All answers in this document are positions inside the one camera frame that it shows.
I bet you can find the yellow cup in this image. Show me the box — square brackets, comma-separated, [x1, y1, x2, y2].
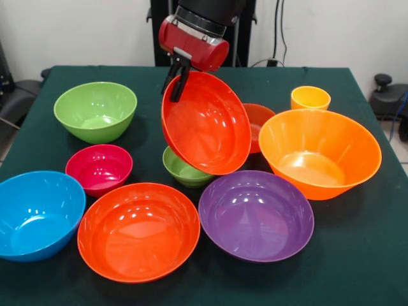
[290, 85, 332, 111]

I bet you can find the small red bowl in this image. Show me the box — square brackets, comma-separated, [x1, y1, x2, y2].
[242, 103, 277, 154]

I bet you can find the purple bowl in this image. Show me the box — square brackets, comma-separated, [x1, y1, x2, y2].
[198, 170, 315, 263]

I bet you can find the blue bowl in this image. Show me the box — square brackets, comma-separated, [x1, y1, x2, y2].
[0, 170, 87, 263]

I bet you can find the large orange bowl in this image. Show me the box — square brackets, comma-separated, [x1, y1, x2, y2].
[258, 108, 383, 201]

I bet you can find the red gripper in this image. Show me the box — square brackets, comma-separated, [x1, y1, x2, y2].
[158, 15, 230, 103]

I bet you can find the small green bowl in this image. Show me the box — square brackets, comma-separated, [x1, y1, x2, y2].
[162, 145, 216, 189]

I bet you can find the pink bowl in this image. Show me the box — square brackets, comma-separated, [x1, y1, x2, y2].
[65, 143, 134, 199]

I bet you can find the blue cable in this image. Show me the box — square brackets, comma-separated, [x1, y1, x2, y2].
[388, 92, 408, 141]

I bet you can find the black device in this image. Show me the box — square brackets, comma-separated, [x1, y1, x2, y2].
[0, 40, 15, 95]

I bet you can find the large red bowl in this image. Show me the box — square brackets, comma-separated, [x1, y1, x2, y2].
[161, 70, 252, 176]
[76, 182, 201, 284]

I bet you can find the dark green table cloth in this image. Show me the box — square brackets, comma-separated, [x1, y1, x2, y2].
[0, 65, 408, 306]

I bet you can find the large green bowl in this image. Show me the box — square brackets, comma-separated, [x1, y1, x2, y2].
[53, 81, 138, 145]

